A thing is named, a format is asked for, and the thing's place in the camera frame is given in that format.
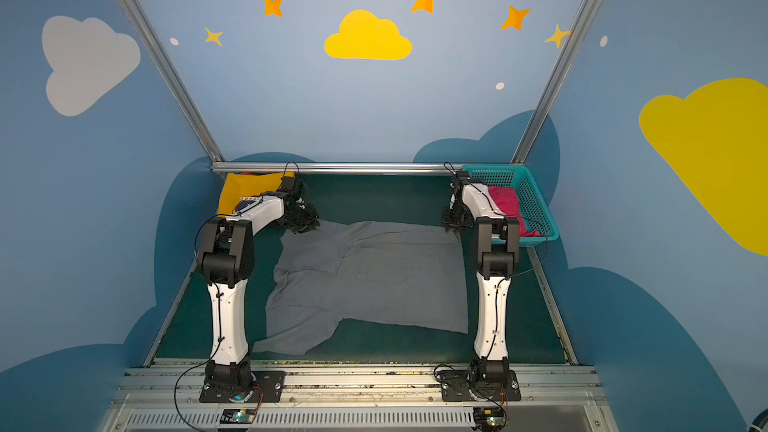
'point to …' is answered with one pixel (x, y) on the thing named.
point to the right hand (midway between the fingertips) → (453, 225)
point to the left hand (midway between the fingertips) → (321, 222)
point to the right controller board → (488, 419)
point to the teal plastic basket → (531, 201)
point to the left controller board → (238, 416)
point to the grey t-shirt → (403, 273)
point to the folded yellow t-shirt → (246, 184)
